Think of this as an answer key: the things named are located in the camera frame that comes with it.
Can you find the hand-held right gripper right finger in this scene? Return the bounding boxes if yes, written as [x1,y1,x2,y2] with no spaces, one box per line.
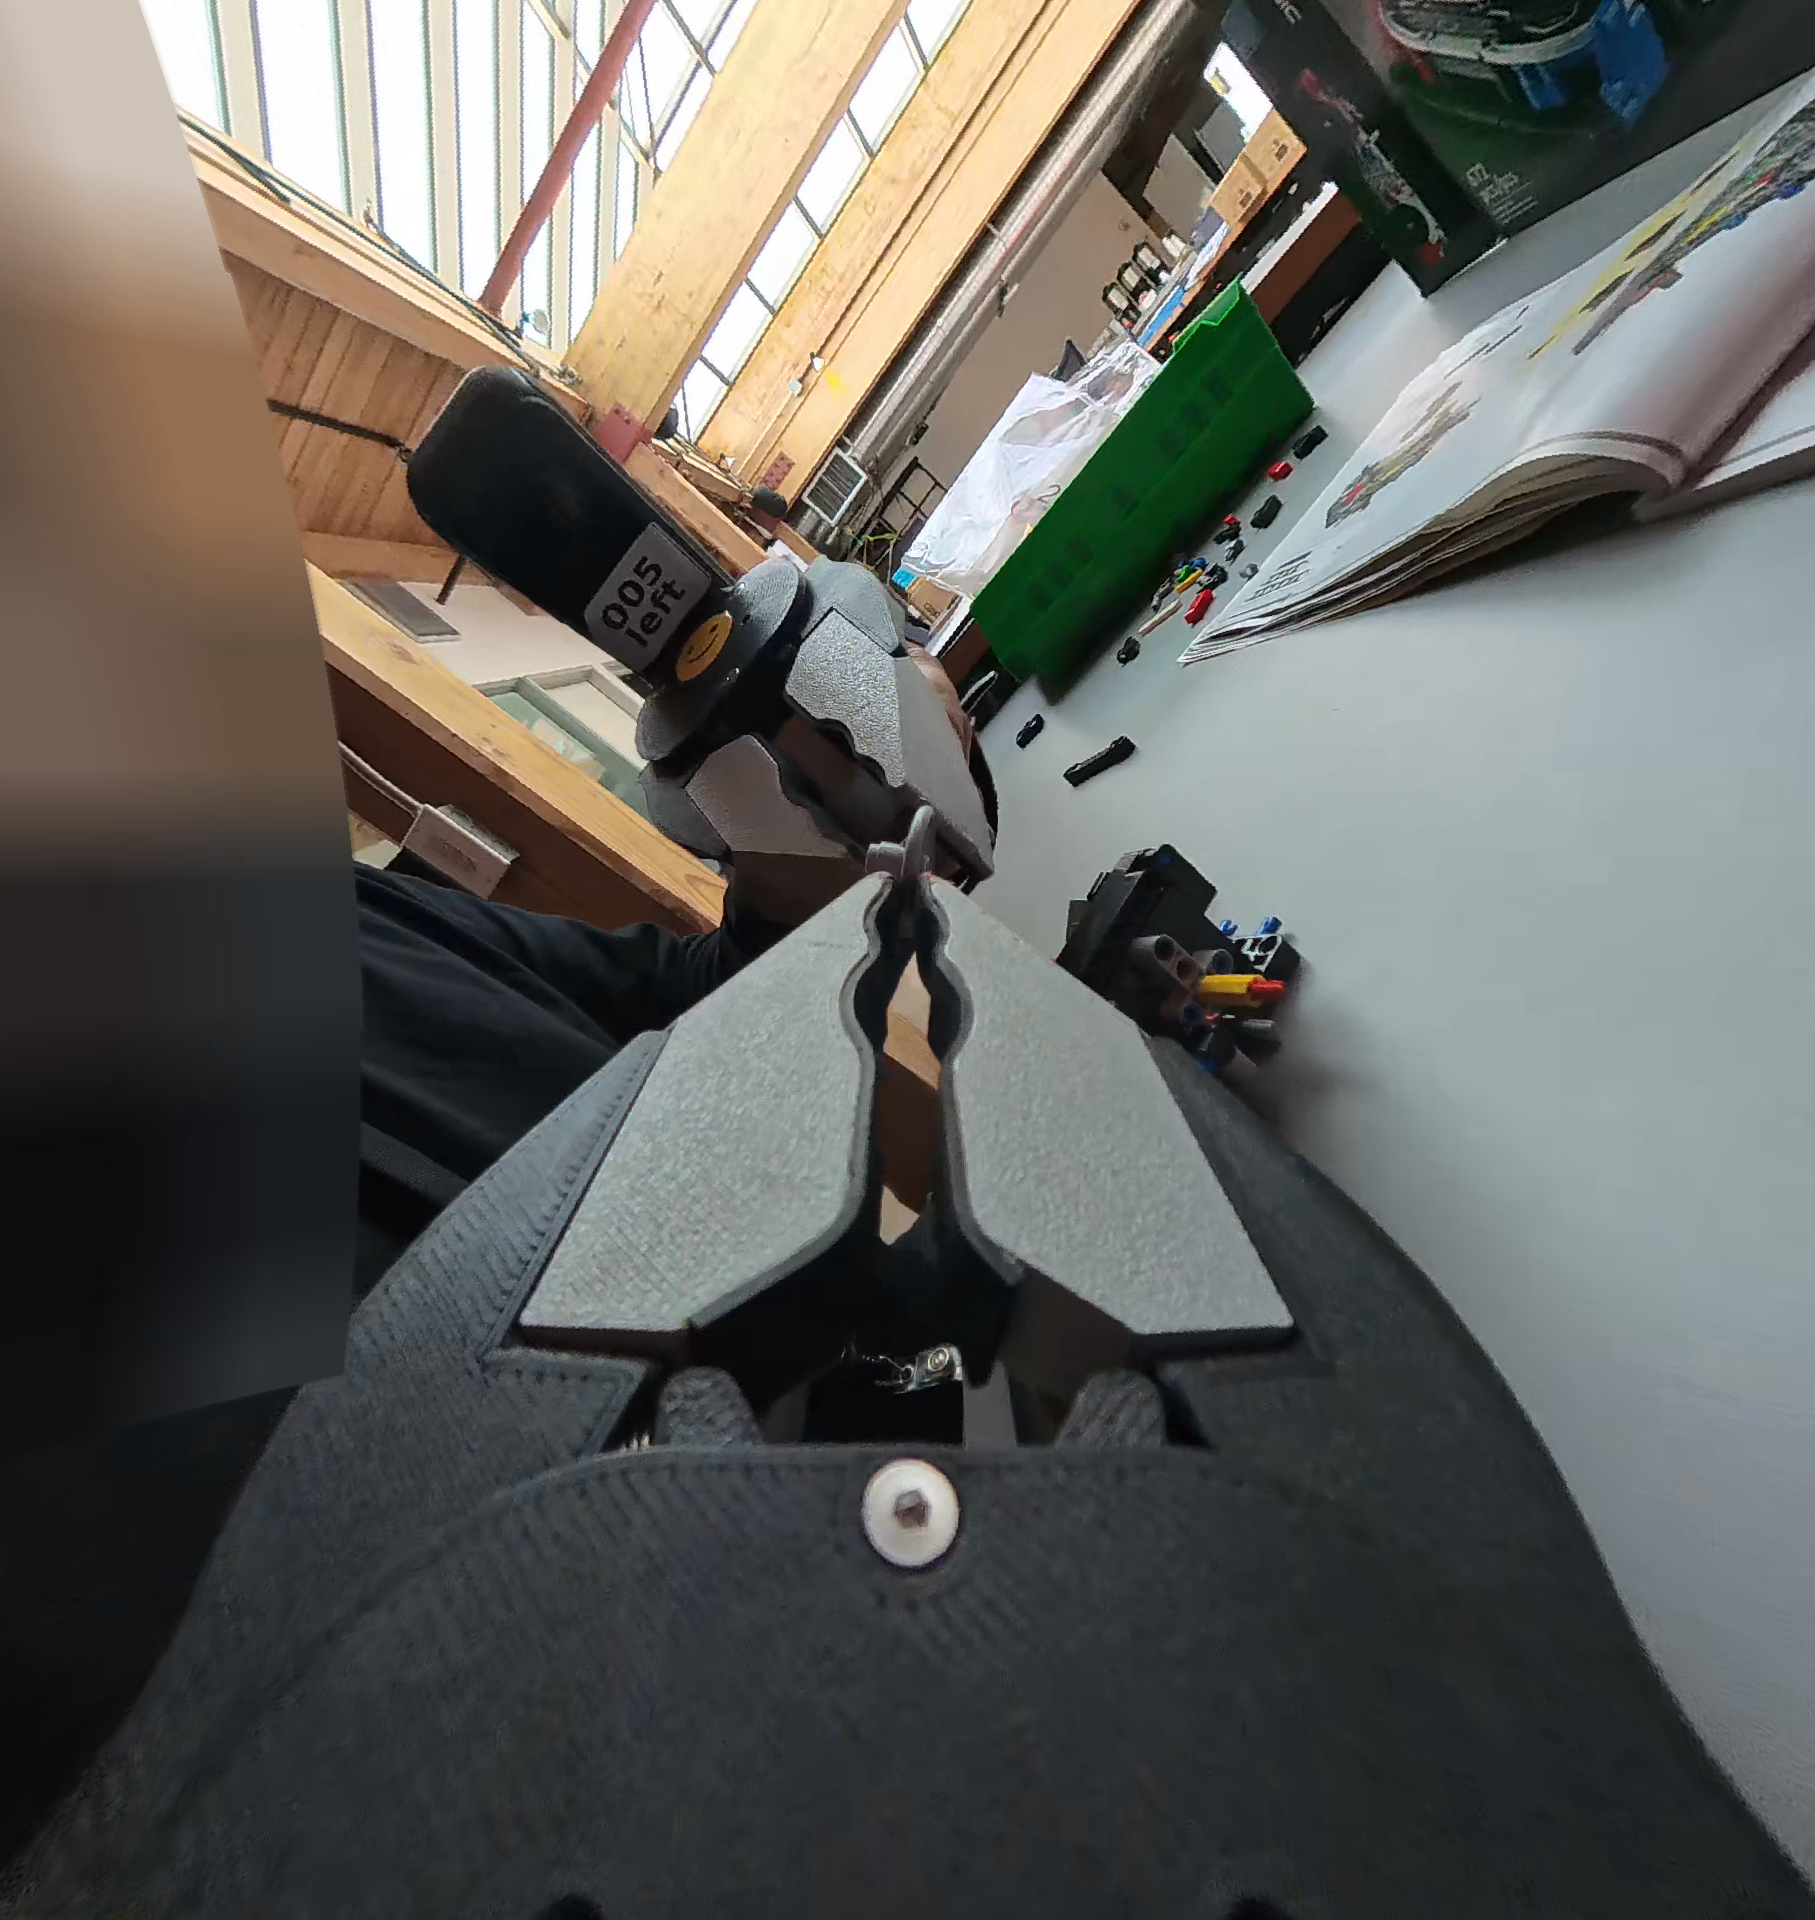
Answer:
[908,877,1297,1340]

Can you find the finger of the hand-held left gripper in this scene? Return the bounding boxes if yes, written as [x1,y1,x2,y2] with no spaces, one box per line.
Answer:
[649,733,879,901]
[783,597,1002,887]

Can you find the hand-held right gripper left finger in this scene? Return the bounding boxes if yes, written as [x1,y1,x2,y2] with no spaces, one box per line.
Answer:
[514,872,896,1351]

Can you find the grey lego steering wheel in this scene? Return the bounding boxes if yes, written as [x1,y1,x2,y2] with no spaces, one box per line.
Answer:
[865,805,940,901]

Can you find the black lego car model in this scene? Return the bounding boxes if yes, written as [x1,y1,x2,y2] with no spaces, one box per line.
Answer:
[1053,846,1302,1082]

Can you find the person's left forearm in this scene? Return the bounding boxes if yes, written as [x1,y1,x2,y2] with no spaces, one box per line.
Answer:
[355,868,789,1203]

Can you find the scattered small lego pieces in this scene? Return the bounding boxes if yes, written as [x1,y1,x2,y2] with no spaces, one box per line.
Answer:
[1004,421,1332,792]

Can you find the lego instruction booklet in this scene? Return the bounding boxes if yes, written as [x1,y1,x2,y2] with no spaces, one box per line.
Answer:
[1177,29,1815,666]

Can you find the dark lego set box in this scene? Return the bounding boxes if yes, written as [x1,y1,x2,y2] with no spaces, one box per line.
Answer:
[1238,0,1815,295]

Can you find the person's left hand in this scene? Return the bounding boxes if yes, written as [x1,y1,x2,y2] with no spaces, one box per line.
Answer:
[908,652,1000,822]

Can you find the white plastic bag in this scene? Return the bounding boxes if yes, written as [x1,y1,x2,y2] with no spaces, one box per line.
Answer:
[899,344,1165,603]

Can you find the green plastic bin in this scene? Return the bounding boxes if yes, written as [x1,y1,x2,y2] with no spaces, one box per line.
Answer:
[971,282,1317,704]

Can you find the grey wall box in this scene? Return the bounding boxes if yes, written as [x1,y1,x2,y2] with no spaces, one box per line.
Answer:
[397,805,522,887]

